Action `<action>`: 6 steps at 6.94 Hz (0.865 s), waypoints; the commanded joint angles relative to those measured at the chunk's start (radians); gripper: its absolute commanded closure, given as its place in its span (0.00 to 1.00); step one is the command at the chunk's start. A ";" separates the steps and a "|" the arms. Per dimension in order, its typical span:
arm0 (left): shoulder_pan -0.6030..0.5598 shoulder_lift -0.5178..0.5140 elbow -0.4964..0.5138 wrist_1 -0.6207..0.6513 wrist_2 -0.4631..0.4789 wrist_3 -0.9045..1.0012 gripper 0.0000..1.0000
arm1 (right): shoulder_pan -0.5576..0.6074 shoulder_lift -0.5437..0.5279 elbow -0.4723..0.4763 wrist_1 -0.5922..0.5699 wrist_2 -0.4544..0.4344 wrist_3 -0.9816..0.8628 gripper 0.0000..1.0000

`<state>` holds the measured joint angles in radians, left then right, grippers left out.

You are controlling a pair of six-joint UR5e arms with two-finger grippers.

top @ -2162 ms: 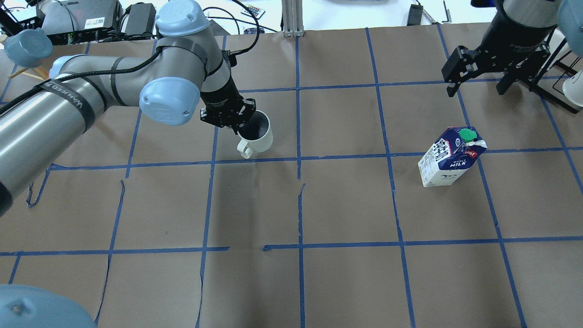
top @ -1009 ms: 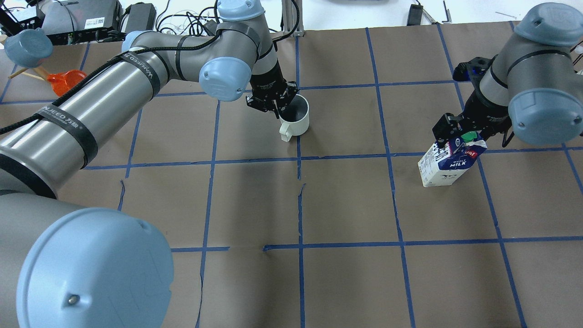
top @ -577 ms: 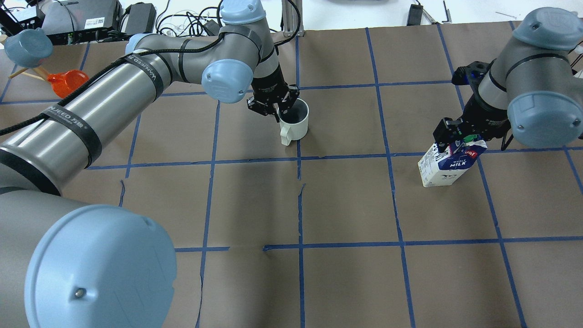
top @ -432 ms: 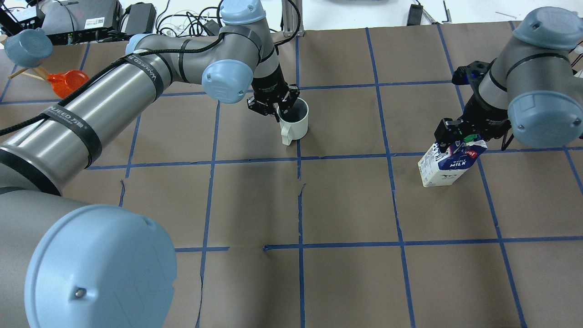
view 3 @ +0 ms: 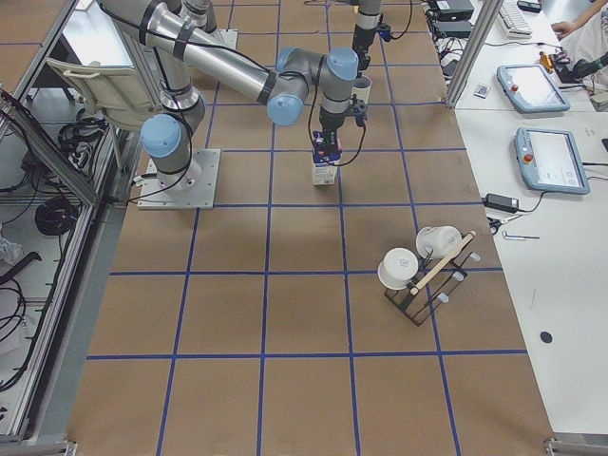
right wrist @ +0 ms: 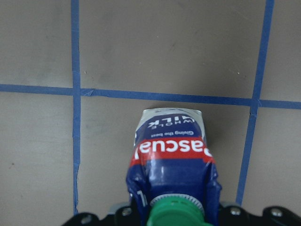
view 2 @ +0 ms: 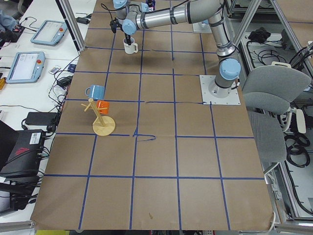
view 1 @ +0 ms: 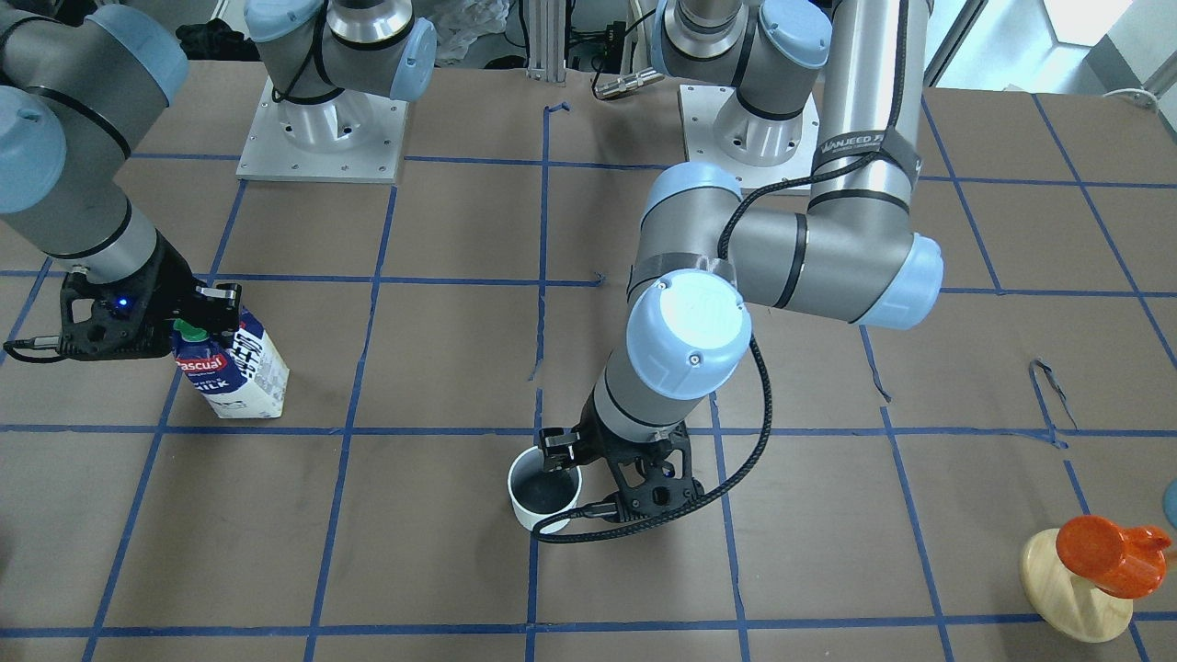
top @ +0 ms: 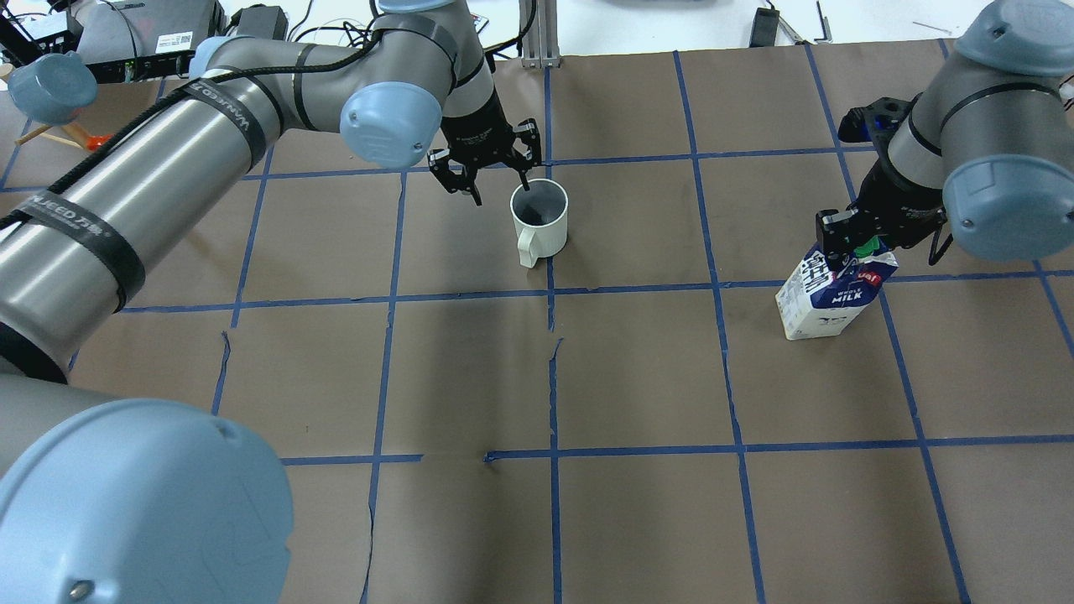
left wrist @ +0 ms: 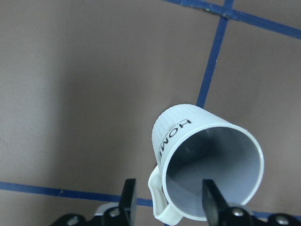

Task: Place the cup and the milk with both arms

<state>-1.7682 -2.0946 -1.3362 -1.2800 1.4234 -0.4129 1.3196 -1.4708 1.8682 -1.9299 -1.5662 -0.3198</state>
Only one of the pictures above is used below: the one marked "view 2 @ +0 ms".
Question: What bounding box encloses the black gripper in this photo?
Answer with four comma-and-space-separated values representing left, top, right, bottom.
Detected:
124, 33, 131, 45

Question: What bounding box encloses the white ribbed mug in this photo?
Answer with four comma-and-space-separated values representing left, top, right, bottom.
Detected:
123, 37, 138, 54

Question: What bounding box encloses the blue white milk carton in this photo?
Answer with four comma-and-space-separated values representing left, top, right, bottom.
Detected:
146, 0, 156, 11

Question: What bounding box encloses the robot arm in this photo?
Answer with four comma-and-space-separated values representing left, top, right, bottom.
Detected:
110, 0, 238, 63

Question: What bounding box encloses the black power adapter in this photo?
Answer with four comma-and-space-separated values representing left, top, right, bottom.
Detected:
76, 17, 90, 24

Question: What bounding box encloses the blue mug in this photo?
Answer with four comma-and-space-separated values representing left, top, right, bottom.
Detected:
85, 85, 105, 100

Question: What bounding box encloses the orange mug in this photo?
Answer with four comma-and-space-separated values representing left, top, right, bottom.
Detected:
96, 100, 110, 115

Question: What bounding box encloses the small remote control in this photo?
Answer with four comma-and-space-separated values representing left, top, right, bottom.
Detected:
48, 65, 61, 75

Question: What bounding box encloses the upper teach pendant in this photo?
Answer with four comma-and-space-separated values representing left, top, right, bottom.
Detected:
30, 20, 67, 46

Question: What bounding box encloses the teach pendant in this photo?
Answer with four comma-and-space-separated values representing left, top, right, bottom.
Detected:
30, 20, 67, 46
6, 51, 45, 84

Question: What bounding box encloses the wooden mug tree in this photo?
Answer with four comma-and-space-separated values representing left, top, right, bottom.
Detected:
82, 98, 115, 136

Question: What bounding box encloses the lower teach pendant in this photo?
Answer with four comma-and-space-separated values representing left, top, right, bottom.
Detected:
6, 51, 45, 84

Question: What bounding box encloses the black power brick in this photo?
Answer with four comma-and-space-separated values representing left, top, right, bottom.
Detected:
24, 112, 57, 126

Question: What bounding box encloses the grey office chair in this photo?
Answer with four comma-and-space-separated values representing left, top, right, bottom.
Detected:
242, 65, 312, 174

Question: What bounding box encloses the black electronics box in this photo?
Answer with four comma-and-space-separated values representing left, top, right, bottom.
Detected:
0, 129, 45, 178

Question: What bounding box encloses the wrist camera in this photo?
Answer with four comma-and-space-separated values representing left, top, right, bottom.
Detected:
110, 20, 119, 34

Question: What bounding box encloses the aluminium frame post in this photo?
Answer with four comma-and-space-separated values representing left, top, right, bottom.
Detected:
55, 0, 86, 52

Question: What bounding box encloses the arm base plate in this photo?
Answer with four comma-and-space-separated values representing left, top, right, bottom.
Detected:
192, 22, 212, 33
200, 75, 241, 105

